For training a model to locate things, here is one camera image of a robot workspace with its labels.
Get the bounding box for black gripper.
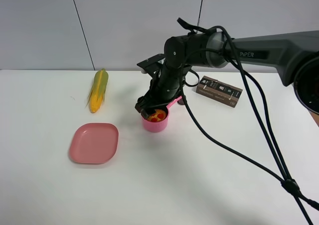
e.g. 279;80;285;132
135;64;191;118

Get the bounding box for orange fruit tart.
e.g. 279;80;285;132
147;109;167;122

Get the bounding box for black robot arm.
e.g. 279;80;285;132
135;31;319;115

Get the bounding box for pink measuring cup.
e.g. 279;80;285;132
141;97;181;132

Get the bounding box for yellow corn cob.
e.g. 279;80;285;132
87;68;109;113

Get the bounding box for pink square plate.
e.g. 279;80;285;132
68;123;119;164

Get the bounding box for brown coffee capsule box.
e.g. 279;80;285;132
196;76;243;108

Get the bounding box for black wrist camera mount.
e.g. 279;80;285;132
137;53;165;76

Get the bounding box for black cable bundle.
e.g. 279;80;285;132
176;17;319;225

